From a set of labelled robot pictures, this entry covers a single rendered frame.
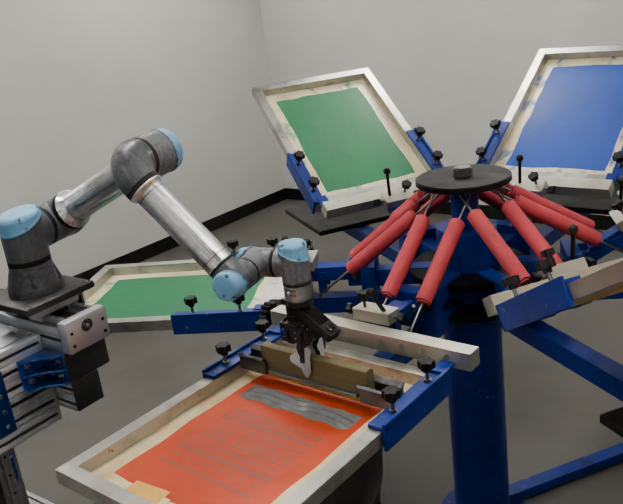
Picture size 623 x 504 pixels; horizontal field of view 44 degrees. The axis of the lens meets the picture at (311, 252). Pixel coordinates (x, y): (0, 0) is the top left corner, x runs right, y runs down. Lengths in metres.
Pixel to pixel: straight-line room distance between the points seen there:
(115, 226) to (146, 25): 1.60
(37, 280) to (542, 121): 2.19
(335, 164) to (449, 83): 3.16
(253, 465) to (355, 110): 2.12
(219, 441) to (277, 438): 0.14
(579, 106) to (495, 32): 2.71
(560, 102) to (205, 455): 2.28
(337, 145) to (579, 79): 1.08
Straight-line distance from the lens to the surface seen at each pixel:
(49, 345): 2.23
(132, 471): 1.92
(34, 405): 2.29
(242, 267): 1.88
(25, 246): 2.21
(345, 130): 3.48
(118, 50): 6.31
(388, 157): 3.38
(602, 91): 3.53
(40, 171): 5.91
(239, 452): 1.89
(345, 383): 1.99
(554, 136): 3.39
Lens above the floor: 1.97
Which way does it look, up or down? 19 degrees down
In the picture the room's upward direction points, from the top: 7 degrees counter-clockwise
